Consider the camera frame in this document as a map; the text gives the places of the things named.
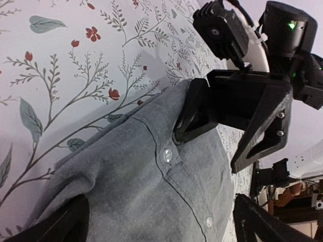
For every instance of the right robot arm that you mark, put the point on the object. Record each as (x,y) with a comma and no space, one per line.
(270,64)

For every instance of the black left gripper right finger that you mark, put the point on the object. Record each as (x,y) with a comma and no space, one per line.
(253,223)

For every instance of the grey garment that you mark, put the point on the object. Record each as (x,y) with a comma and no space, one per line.
(141,184)

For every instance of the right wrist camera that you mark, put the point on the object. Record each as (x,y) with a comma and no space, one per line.
(232,35)

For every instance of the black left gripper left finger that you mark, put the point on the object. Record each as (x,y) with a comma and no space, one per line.
(69,223)

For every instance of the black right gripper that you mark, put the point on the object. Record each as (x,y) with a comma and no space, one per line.
(259,102)

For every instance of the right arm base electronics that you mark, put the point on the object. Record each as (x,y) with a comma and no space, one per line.
(277,176)

